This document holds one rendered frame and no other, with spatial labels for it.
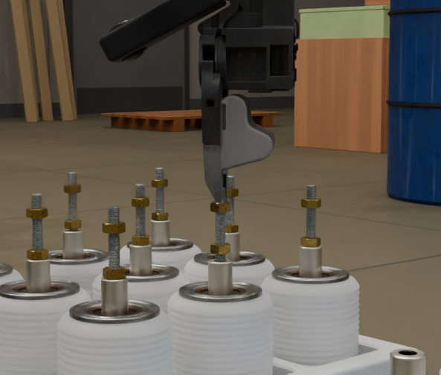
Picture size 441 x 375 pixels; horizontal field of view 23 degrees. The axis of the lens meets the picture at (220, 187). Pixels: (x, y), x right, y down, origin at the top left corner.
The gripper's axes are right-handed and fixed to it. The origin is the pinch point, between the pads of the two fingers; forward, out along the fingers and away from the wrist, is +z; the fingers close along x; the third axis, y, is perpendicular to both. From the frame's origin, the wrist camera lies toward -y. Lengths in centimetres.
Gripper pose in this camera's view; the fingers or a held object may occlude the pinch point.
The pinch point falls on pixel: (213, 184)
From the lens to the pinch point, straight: 97.1
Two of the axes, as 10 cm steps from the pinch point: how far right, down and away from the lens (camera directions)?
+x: 1.0, -1.1, 9.9
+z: 0.0, 9.9, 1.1
